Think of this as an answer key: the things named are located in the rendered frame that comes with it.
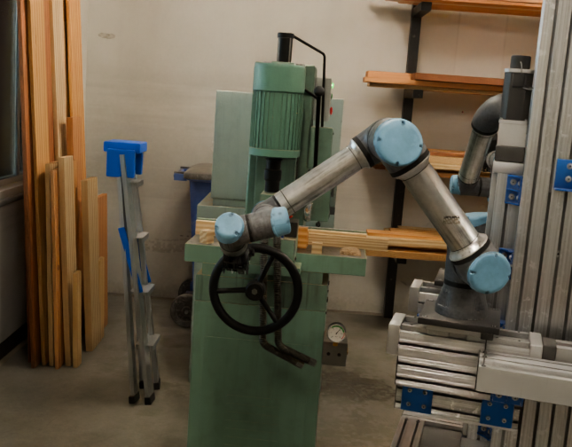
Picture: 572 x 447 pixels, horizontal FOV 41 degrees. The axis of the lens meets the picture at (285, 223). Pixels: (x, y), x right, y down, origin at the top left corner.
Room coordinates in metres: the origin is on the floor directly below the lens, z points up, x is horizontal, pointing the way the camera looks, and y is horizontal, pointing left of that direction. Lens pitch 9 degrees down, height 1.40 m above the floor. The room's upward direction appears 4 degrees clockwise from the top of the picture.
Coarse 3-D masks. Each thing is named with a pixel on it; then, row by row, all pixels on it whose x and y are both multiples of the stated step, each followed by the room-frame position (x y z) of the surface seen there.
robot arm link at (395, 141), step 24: (384, 120) 1.99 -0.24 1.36; (384, 144) 1.90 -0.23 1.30; (408, 144) 1.90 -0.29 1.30; (408, 168) 1.92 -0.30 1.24; (432, 168) 1.96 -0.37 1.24; (432, 192) 1.94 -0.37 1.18; (432, 216) 1.95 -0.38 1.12; (456, 216) 1.94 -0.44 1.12; (456, 240) 1.95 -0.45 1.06; (480, 240) 1.95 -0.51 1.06; (456, 264) 1.97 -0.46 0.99; (480, 264) 1.92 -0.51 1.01; (504, 264) 1.93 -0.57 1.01; (480, 288) 1.93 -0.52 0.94
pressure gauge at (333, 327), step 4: (332, 324) 2.37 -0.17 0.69; (336, 324) 2.35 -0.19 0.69; (340, 324) 2.36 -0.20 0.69; (328, 328) 2.35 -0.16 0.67; (332, 328) 2.36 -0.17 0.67; (336, 328) 2.36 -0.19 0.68; (340, 328) 2.35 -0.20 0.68; (344, 328) 2.35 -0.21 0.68; (328, 332) 2.36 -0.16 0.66; (332, 332) 2.36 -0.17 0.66; (336, 332) 2.35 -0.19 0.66; (340, 332) 2.35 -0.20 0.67; (344, 332) 2.35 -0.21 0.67; (328, 336) 2.35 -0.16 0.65; (332, 336) 2.36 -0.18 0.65; (336, 336) 2.35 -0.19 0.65; (340, 336) 2.35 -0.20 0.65; (344, 336) 2.35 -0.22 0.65; (332, 340) 2.36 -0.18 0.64; (336, 340) 2.35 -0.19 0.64; (340, 340) 2.35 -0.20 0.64; (336, 344) 2.37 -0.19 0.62
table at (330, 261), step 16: (192, 240) 2.50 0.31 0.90; (192, 256) 2.45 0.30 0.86; (208, 256) 2.45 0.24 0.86; (304, 256) 2.43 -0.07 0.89; (320, 256) 2.42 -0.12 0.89; (336, 256) 2.42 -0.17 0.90; (352, 256) 2.43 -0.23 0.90; (256, 272) 2.34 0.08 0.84; (272, 272) 2.34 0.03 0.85; (288, 272) 2.33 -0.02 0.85; (320, 272) 2.42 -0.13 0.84; (336, 272) 2.42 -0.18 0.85; (352, 272) 2.41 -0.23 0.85
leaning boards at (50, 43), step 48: (48, 0) 3.93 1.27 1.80; (48, 48) 3.91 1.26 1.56; (48, 96) 3.88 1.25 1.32; (48, 144) 3.75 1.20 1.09; (48, 192) 3.58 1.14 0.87; (96, 192) 3.99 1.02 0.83; (48, 240) 3.58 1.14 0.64; (96, 240) 3.97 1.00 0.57; (48, 288) 3.58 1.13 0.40; (96, 288) 3.94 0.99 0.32; (48, 336) 3.64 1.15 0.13; (96, 336) 3.92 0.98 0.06
